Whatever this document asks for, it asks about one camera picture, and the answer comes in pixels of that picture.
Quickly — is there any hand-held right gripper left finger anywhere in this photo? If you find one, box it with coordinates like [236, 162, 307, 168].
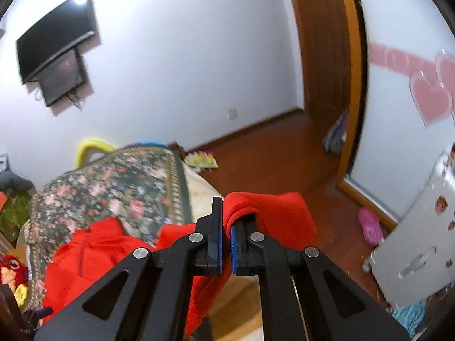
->
[34, 196, 224, 341]

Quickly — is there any green cloth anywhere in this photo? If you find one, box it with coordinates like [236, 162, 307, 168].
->
[0, 192, 32, 242]

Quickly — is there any pink wall stripe decal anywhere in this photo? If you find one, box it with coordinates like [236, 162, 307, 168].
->
[368, 42, 438, 76]

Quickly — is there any black cable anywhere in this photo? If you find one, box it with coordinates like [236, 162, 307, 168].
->
[67, 92, 84, 111]

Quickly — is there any pale pink heart sticker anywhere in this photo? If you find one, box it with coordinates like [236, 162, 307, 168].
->
[435, 51, 455, 89]

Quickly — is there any yellow hoop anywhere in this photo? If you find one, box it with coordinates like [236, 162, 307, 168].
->
[77, 138, 116, 167]

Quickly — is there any red plush toy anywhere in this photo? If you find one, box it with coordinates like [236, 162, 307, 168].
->
[0, 254, 30, 308]

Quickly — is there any yellow toy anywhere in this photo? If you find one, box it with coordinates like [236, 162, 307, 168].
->
[184, 151, 219, 169]

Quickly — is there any grey bag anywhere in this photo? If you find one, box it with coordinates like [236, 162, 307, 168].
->
[323, 110, 349, 155]

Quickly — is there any light blue cloth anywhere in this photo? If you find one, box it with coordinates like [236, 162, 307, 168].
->
[391, 300, 429, 338]

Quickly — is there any small black wall panel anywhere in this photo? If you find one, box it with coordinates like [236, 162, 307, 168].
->
[37, 48, 88, 108]

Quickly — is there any pink slipper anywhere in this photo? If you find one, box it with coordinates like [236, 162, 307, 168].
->
[358, 208, 384, 246]

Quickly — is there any wooden door frame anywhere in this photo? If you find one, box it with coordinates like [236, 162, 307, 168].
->
[336, 0, 399, 230]

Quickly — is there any red garment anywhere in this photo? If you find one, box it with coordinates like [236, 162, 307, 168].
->
[43, 192, 318, 338]

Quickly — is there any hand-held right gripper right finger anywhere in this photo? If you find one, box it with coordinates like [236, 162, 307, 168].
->
[231, 215, 410, 341]

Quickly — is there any black wall television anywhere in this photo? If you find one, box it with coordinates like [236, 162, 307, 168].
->
[16, 0, 96, 85]

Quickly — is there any white cabinet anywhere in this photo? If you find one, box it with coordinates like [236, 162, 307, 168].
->
[363, 145, 455, 309]

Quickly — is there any large pink heart sticker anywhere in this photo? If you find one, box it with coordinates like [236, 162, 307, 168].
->
[409, 73, 454, 126]

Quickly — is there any floral blanket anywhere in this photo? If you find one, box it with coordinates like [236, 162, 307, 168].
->
[22, 144, 194, 315]

